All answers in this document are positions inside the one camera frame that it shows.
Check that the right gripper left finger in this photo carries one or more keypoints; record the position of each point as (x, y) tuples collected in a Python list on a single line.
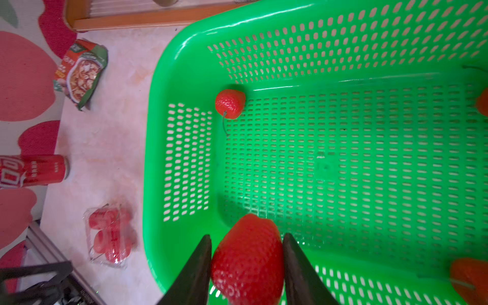
[(191, 285)]

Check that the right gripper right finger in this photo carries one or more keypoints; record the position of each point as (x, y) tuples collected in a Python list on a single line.
[(302, 283)]

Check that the strawberry six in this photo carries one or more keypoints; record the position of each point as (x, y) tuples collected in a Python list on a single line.
[(247, 266)]

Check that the clear clamshell container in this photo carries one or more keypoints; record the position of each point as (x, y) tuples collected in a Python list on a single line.
[(110, 237)]

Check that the green plastic basket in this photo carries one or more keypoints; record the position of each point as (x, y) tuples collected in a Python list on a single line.
[(359, 136)]

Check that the strawberry seven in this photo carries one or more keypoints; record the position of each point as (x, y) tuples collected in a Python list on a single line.
[(473, 272)]

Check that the strawberry eight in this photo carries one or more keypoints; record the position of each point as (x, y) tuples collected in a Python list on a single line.
[(230, 105)]

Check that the strawberry five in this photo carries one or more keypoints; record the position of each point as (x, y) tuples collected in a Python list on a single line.
[(481, 103)]

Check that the red soda can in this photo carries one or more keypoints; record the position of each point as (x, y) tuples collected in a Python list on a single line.
[(32, 170)]

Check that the soup seasoning packet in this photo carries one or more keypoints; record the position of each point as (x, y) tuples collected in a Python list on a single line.
[(79, 72)]

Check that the wooden three-tier shelf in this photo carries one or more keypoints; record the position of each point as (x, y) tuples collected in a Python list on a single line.
[(84, 16)]

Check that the aluminium front rail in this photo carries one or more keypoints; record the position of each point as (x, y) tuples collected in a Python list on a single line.
[(58, 276)]

